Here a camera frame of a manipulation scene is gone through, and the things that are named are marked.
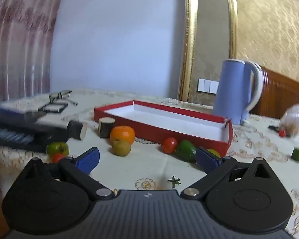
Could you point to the brown-green longan fruit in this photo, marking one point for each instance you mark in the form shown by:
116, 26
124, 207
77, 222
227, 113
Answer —
121, 148

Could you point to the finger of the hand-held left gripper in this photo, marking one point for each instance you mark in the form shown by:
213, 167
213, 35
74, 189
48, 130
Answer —
53, 129

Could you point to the pink floral curtain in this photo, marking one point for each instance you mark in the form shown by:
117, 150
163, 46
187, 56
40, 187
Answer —
17, 42

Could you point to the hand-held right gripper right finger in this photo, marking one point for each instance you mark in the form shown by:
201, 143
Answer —
206, 161

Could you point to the eggplant piece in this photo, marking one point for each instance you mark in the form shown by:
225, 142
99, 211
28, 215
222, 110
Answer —
106, 127
77, 129

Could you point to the dark green cucumber chunk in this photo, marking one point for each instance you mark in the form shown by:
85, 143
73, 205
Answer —
185, 150

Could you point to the orange mandarin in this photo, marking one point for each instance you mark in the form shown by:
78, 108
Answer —
122, 134

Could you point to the red cardboard box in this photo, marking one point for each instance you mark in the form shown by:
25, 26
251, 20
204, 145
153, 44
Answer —
179, 127

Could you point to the black eyeglasses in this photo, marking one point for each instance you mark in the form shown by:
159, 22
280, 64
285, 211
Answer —
61, 95

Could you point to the red cherry tomato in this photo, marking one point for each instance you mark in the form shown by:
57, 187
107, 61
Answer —
282, 133

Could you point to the clear plastic bag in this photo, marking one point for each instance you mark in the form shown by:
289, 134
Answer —
295, 120

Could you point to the black rectangular frame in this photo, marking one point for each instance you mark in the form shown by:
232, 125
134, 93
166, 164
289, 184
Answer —
52, 108

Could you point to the small green tomato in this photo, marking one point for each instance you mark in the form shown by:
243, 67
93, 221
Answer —
57, 148

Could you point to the white wall switch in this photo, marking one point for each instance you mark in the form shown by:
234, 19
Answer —
208, 86

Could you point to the small red tomato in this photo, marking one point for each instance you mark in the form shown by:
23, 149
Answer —
56, 157

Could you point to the large green tomato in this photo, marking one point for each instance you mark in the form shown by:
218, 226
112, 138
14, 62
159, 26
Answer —
215, 151

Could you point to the cut cucumber piece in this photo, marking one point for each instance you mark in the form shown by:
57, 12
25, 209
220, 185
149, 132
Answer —
297, 154

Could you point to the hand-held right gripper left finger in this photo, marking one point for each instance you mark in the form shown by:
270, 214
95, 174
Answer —
88, 158

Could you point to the green tomato calyx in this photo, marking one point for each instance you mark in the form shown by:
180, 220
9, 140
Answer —
174, 181

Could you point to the blue electric kettle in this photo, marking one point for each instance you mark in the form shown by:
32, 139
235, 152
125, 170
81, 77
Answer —
235, 92

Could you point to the gold wall frame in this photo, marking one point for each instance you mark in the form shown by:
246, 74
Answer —
190, 39

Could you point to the black flat holder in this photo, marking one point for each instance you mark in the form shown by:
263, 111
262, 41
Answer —
272, 128

